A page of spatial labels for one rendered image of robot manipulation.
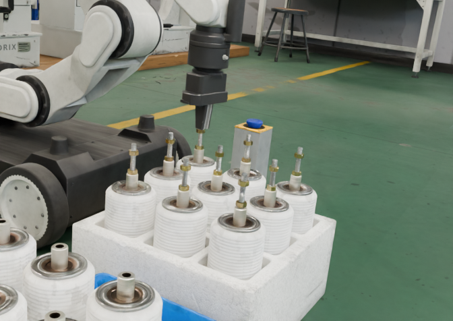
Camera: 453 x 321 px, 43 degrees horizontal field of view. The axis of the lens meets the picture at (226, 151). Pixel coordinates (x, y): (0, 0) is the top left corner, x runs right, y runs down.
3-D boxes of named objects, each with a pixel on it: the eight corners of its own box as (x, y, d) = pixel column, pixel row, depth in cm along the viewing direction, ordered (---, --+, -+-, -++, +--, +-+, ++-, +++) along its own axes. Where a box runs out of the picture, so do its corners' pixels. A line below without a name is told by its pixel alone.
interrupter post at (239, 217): (228, 223, 99) (230, 206, 98) (240, 221, 101) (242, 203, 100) (237, 228, 98) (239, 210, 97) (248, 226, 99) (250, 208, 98)
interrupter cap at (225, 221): (208, 220, 100) (208, 216, 100) (243, 213, 104) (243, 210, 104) (234, 237, 94) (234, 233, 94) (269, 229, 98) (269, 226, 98)
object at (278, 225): (224, 288, 113) (233, 202, 108) (253, 272, 121) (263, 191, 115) (264, 308, 108) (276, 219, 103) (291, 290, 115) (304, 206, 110)
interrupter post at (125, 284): (111, 298, 73) (112, 275, 72) (124, 290, 75) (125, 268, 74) (126, 305, 72) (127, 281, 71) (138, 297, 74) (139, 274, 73)
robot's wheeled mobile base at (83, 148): (-112, 177, 162) (-121, 59, 153) (30, 142, 206) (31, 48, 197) (55, 243, 134) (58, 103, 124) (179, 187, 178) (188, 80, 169)
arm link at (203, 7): (202, 31, 116) (157, -14, 118) (220, 30, 124) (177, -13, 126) (222, 6, 113) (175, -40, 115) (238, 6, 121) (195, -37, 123)
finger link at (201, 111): (195, 127, 128) (197, 100, 126) (206, 130, 126) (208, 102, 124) (190, 128, 127) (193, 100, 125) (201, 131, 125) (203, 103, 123)
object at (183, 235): (145, 303, 105) (151, 212, 100) (155, 278, 114) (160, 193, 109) (197, 310, 105) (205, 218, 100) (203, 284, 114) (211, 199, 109)
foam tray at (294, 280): (69, 307, 114) (71, 223, 109) (181, 241, 147) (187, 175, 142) (240, 388, 96) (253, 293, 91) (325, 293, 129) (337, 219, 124)
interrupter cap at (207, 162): (174, 160, 130) (174, 157, 130) (201, 156, 135) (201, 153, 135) (194, 170, 125) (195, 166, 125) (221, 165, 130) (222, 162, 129)
